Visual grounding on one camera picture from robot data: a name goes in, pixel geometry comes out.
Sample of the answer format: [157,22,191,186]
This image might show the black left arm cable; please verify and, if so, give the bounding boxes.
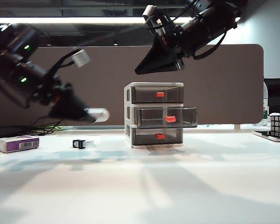
[50,52,77,73]

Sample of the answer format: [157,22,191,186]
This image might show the clear bottle with green label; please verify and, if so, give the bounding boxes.
[262,81,271,124]

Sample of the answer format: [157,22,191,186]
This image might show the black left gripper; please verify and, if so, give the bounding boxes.
[35,74,98,124]

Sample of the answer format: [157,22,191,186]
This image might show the long ceiling light strip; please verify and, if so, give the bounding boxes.
[0,16,192,24]

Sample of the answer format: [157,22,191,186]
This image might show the smoky drawer with red handle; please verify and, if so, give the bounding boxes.
[136,106,198,128]
[130,85,184,104]
[131,127,184,146]

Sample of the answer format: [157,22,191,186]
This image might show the brown desk partition panel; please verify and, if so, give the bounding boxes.
[0,43,265,128]

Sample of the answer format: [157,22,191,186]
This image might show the black smartphone with silver edge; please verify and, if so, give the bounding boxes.
[253,130,280,142]

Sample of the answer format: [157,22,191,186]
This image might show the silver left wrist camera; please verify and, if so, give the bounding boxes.
[71,48,91,69]

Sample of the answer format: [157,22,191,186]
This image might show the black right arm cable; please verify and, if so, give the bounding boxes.
[192,30,227,60]

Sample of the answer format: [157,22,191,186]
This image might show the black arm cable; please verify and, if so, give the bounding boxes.
[50,52,77,73]
[192,30,227,60]

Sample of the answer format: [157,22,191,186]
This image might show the small black clip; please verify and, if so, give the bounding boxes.
[72,139,95,149]

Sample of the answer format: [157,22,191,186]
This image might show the black monitor screen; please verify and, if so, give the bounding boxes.
[264,78,280,116]

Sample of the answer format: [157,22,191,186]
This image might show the purple and white tissue pack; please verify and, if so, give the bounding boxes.
[0,135,40,154]

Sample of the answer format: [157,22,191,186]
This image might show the black desk cables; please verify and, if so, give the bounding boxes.
[30,116,63,136]

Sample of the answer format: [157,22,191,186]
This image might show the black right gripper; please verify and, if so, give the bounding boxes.
[134,15,181,75]

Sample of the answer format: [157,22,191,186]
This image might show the white three-drawer cabinet frame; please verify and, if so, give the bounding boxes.
[124,81,185,149]

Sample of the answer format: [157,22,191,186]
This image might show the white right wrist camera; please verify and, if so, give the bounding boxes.
[142,5,157,18]

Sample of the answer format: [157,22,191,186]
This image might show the white earphone case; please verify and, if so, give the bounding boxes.
[87,107,110,123]

